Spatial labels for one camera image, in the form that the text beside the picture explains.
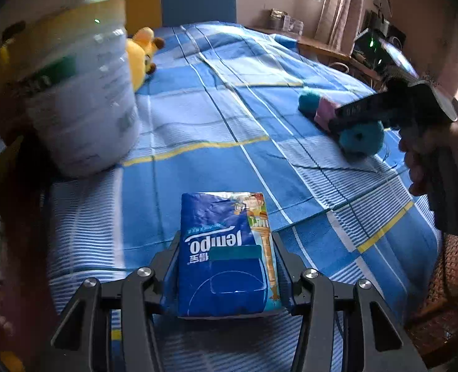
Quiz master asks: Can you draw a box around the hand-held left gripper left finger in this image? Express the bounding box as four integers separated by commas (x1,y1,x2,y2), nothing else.
51,236,181,372

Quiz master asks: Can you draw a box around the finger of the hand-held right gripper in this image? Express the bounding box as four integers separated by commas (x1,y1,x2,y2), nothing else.
327,92,402,135

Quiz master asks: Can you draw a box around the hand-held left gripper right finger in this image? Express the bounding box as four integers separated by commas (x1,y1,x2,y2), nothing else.
271,232,427,372

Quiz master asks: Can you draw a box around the teal elephant plush toy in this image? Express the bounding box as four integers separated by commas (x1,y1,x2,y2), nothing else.
299,88,385,160

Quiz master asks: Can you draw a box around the blue tissue pack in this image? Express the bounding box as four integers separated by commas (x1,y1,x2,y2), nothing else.
177,191,286,319

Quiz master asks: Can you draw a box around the person's right hand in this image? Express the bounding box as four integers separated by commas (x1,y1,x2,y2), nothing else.
399,131,433,197

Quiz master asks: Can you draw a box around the wooden desk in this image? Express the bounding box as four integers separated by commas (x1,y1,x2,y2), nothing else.
250,26,373,74

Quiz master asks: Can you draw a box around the pink curtain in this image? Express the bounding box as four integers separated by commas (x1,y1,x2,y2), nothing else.
315,0,366,48

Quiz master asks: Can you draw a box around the blue plaid bedsheet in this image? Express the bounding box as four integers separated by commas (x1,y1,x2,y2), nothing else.
39,21,444,372

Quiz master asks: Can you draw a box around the large white tin can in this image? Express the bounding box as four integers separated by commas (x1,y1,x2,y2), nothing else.
0,0,141,179

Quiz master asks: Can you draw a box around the yellow and blue headboard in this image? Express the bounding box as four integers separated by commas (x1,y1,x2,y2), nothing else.
108,0,238,29

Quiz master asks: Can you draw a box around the yellow giraffe plush toy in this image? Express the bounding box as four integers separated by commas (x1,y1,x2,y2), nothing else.
124,27,166,92

